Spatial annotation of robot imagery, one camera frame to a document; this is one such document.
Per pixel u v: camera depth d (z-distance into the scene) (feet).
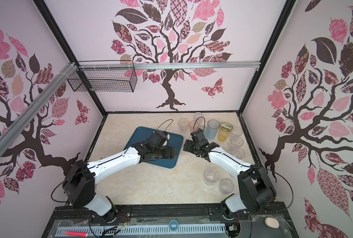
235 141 3.24
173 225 2.33
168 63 3.07
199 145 2.19
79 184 1.40
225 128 3.58
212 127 3.12
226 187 2.68
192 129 3.50
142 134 3.49
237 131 3.47
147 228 2.29
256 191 1.39
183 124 3.51
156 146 2.11
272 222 2.29
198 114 3.51
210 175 2.80
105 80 3.99
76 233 2.31
